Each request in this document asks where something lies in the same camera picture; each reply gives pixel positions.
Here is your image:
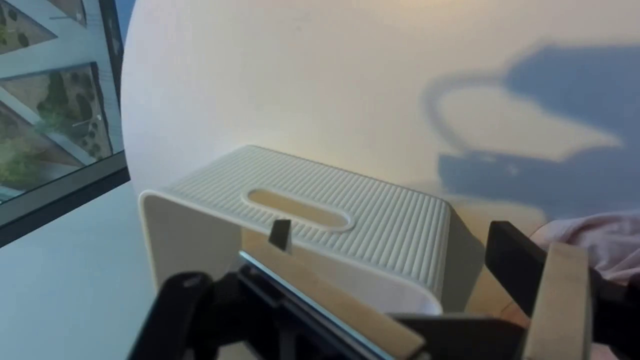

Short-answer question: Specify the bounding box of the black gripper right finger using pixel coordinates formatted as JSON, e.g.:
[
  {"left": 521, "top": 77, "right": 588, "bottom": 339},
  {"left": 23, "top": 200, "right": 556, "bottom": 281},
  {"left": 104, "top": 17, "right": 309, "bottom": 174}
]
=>
[{"left": 484, "top": 221, "right": 640, "bottom": 360}]

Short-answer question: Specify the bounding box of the pink cloth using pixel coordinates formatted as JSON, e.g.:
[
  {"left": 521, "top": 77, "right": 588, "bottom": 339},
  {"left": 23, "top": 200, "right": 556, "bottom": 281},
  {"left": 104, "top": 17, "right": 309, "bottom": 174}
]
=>
[{"left": 530, "top": 211, "right": 640, "bottom": 288}]

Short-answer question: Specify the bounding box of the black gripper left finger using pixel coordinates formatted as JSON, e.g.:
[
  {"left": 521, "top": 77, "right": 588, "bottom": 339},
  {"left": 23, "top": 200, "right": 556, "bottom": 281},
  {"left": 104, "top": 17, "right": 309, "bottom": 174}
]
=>
[{"left": 228, "top": 219, "right": 427, "bottom": 360}]

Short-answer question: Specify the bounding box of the window with dark frame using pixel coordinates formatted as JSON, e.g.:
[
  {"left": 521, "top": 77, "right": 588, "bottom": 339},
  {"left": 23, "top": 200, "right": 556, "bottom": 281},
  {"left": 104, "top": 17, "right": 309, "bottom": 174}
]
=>
[{"left": 0, "top": 0, "right": 133, "bottom": 250}]

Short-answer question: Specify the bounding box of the white ribbed storage container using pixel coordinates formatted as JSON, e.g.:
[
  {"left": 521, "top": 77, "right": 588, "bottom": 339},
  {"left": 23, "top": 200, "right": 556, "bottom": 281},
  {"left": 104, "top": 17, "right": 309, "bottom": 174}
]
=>
[{"left": 137, "top": 144, "right": 469, "bottom": 317}]

